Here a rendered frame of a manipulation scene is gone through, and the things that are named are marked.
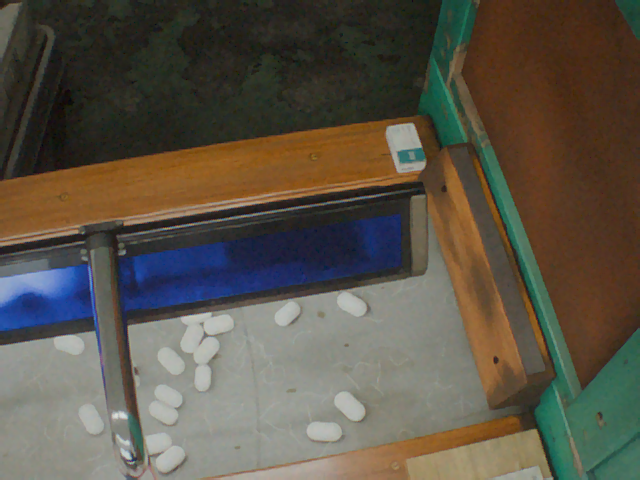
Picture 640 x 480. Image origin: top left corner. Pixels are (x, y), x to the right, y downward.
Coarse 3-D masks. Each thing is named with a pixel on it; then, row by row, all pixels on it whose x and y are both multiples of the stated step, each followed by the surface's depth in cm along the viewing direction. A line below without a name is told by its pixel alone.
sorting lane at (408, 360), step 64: (256, 320) 98; (320, 320) 98; (384, 320) 99; (448, 320) 99; (0, 384) 92; (64, 384) 92; (192, 384) 94; (256, 384) 94; (320, 384) 94; (384, 384) 95; (448, 384) 95; (0, 448) 88; (64, 448) 89; (192, 448) 90; (256, 448) 90; (320, 448) 91
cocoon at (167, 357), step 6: (162, 348) 94; (168, 348) 94; (162, 354) 93; (168, 354) 93; (174, 354) 93; (162, 360) 93; (168, 360) 93; (174, 360) 93; (180, 360) 93; (168, 366) 93; (174, 366) 92; (180, 366) 93; (174, 372) 93; (180, 372) 93
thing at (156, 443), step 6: (150, 438) 88; (156, 438) 88; (162, 438) 88; (168, 438) 88; (150, 444) 88; (156, 444) 88; (162, 444) 88; (168, 444) 88; (150, 450) 88; (156, 450) 88; (162, 450) 88
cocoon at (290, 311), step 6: (288, 306) 97; (294, 306) 97; (282, 312) 97; (288, 312) 97; (294, 312) 97; (276, 318) 97; (282, 318) 96; (288, 318) 97; (294, 318) 98; (282, 324) 97
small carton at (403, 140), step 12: (396, 132) 107; (408, 132) 107; (396, 144) 106; (408, 144) 106; (420, 144) 106; (396, 156) 106; (408, 156) 105; (420, 156) 105; (408, 168) 106; (420, 168) 106
